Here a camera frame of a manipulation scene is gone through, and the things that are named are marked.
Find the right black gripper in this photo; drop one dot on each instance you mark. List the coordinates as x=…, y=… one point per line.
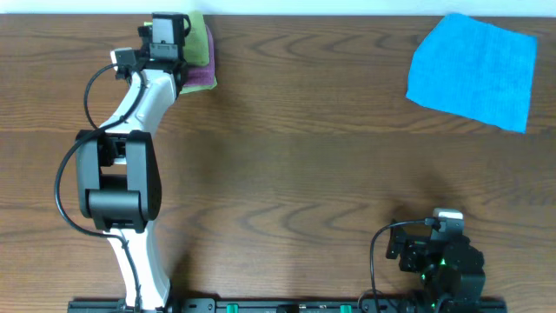
x=413, y=246

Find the green microfiber cloth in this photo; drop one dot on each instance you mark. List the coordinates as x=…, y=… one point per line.
x=196, y=50

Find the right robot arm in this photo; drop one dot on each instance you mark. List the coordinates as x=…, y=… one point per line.
x=450, y=268

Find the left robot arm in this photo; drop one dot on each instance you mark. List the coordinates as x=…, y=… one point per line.
x=118, y=181

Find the blue cloth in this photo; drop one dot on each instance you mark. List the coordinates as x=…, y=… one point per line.
x=475, y=70

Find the folded green cloth under purple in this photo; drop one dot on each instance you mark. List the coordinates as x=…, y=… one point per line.
x=191, y=88

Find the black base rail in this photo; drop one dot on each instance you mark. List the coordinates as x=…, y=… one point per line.
x=210, y=305

